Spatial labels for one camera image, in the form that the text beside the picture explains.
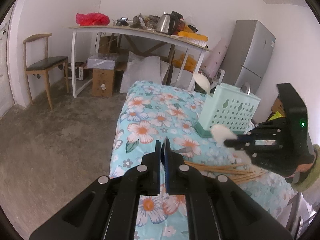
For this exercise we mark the silver refrigerator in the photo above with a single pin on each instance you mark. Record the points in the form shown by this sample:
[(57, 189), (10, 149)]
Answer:
[(248, 54)]

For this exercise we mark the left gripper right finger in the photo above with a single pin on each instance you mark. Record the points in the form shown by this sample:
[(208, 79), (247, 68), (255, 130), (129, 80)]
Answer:
[(216, 207)]

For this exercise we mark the metal spoon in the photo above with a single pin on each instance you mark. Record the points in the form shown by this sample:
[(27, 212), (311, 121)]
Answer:
[(186, 151)]

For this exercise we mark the white microwave oven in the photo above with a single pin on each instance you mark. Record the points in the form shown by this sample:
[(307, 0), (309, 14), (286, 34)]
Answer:
[(81, 71)]

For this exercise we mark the steel electric kettle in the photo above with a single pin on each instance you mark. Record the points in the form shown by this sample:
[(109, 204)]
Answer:
[(166, 24)]

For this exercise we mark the cardboard box by wall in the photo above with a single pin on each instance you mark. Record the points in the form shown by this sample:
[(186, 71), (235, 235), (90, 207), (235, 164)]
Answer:
[(277, 107)]

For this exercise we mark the person's right hand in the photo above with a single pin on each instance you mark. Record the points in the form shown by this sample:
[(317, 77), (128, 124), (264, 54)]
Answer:
[(302, 171)]

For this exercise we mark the wooden chopstick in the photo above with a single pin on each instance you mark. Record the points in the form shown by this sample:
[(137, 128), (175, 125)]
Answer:
[(247, 175), (215, 166), (228, 171), (247, 179)]

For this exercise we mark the pink rolled mat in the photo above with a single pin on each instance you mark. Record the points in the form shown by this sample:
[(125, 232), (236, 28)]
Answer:
[(213, 62)]

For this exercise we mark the white ceramic spoon in basket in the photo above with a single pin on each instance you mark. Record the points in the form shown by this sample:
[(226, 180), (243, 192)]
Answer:
[(202, 82)]

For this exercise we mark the white sack under table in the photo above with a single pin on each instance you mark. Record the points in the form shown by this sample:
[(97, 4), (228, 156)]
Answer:
[(141, 69)]

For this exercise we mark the red plastic bag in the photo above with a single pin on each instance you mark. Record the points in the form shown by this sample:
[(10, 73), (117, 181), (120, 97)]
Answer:
[(93, 18)]

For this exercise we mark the wooden chair dark seat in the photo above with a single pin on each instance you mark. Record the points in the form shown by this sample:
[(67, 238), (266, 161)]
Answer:
[(42, 67)]

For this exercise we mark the white long table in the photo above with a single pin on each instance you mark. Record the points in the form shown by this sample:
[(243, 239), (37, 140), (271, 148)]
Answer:
[(131, 32)]

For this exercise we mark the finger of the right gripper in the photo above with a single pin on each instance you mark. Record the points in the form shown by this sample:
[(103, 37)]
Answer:
[(238, 145), (245, 137)]

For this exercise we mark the yellow plastic bag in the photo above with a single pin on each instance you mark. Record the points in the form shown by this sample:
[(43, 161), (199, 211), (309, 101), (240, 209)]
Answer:
[(190, 63)]

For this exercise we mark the green white rice bag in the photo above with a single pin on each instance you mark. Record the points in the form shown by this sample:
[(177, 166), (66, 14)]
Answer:
[(276, 115)]

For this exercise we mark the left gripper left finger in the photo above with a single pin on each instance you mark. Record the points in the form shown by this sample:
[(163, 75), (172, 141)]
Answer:
[(106, 209)]

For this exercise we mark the floral blue tablecloth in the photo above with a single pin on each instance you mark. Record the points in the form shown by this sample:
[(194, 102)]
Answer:
[(151, 113)]

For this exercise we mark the cardboard box under table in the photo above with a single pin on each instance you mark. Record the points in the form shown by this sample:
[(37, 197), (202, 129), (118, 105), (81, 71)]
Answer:
[(103, 82)]

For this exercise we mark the mint green utensil basket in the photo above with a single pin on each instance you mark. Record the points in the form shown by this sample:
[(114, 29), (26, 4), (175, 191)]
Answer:
[(227, 106)]

